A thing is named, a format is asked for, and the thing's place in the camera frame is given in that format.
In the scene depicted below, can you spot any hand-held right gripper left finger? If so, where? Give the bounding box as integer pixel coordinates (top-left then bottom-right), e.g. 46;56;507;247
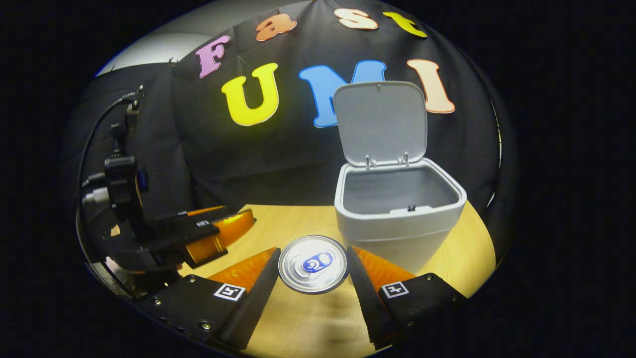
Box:
142;247;281;350

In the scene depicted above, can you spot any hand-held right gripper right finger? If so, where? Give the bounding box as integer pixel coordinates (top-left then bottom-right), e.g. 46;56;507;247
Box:
346;246;468;350

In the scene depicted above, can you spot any silver pop can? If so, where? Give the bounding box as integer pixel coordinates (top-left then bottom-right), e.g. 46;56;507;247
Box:
278;235;349;294

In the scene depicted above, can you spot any white desktop garbage bin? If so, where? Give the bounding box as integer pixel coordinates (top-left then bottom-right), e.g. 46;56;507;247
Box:
332;81;468;275

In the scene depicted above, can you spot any wooden desktop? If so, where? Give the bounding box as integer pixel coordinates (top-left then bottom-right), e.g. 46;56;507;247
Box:
176;201;497;358

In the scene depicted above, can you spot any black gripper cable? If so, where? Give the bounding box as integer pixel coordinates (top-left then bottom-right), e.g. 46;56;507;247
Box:
76;89;145;234

